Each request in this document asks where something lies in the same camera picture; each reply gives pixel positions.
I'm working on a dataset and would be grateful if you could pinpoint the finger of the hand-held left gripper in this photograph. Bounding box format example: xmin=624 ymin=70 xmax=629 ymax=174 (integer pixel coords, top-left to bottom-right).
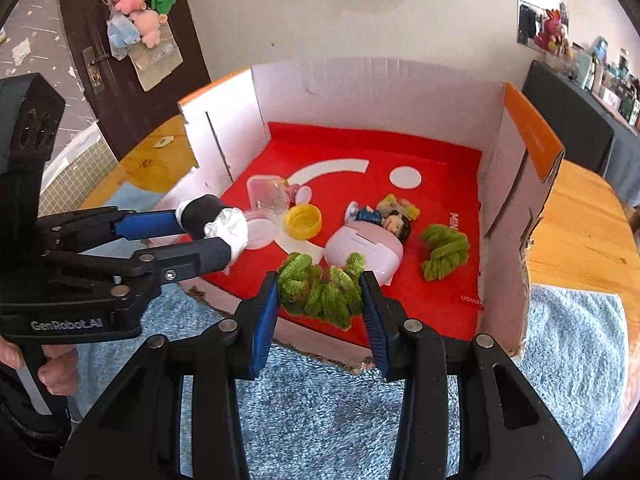
xmin=37 ymin=206 xmax=187 ymax=252
xmin=45 ymin=237 xmax=234 ymax=306

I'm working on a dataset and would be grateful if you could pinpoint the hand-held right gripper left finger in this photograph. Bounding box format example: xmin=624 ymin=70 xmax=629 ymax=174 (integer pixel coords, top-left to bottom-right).
xmin=52 ymin=271 xmax=279 ymax=480

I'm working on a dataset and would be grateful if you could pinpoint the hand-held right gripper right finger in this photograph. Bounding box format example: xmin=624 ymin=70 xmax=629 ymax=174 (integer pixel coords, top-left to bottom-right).
xmin=359 ymin=271 xmax=585 ymax=480

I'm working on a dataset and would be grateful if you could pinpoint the black roll with white tissue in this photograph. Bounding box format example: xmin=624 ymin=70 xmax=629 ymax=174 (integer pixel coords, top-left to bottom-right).
xmin=175 ymin=195 xmax=249 ymax=267

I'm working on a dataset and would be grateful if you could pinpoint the large green chenille scrunchie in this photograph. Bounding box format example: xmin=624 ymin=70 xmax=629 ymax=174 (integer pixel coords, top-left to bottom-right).
xmin=276 ymin=252 xmax=366 ymax=332

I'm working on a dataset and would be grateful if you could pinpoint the clear round plastic lid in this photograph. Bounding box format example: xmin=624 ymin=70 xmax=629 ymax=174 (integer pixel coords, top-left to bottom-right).
xmin=242 ymin=207 xmax=281 ymax=250

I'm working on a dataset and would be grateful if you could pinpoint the pink earbud case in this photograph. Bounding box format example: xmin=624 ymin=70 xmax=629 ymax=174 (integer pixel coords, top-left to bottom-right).
xmin=325 ymin=222 xmax=405 ymax=287

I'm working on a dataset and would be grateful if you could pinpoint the small green chenille scrunchie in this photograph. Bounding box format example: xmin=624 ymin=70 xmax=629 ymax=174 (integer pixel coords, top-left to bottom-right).
xmin=420 ymin=224 xmax=472 ymax=282

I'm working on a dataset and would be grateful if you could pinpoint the black-haired doll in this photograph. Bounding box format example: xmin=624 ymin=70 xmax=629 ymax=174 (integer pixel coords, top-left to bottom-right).
xmin=346 ymin=201 xmax=412 ymax=243

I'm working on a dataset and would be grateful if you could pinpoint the clear plastic capsule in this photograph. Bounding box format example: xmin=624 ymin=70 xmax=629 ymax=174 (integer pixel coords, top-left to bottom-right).
xmin=247 ymin=175 xmax=291 ymax=213

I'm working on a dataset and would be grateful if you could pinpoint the yellow bottle cap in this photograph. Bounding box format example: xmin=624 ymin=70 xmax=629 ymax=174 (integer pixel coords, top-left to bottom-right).
xmin=284 ymin=203 xmax=323 ymax=241

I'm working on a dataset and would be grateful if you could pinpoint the small blonde doll figure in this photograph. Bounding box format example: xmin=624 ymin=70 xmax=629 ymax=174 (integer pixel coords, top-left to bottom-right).
xmin=376 ymin=195 xmax=421 ymax=221

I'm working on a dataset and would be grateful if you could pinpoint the orange cardboard box red inside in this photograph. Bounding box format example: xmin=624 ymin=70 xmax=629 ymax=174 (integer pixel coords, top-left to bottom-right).
xmin=177 ymin=56 xmax=566 ymax=376

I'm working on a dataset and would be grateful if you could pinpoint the person's left hand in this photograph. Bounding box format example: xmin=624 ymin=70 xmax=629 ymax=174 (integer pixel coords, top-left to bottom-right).
xmin=0 ymin=335 xmax=82 ymax=397

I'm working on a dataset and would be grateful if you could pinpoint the blue fluffy blanket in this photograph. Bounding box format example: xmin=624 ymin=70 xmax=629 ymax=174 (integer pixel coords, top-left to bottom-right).
xmin=75 ymin=182 xmax=628 ymax=480

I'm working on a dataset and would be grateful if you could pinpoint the beige hanging organizer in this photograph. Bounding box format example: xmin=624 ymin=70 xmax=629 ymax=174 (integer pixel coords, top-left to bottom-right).
xmin=130 ymin=25 xmax=185 ymax=92

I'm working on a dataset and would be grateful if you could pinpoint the clear plastic bag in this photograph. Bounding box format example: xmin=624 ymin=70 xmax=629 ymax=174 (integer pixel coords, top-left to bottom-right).
xmin=106 ymin=12 xmax=141 ymax=61

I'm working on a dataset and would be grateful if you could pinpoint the light pink plush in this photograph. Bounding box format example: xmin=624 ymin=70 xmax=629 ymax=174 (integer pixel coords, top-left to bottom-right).
xmin=131 ymin=9 xmax=168 ymax=48

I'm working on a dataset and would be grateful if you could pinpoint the cloth-covered side table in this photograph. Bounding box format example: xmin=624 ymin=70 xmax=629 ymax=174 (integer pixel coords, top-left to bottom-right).
xmin=521 ymin=60 xmax=640 ymax=196

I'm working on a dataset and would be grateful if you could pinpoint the row of bottles and jars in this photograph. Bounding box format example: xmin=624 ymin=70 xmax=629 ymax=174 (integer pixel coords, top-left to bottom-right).
xmin=570 ymin=35 xmax=640 ymax=128

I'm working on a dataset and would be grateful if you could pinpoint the red plush toy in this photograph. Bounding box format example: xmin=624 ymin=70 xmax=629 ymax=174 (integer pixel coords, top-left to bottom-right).
xmin=534 ymin=9 xmax=571 ymax=56

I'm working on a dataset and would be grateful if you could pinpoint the metal door handle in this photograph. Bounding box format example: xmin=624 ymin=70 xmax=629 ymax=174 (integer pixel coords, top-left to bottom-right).
xmin=81 ymin=46 xmax=112 ymax=96

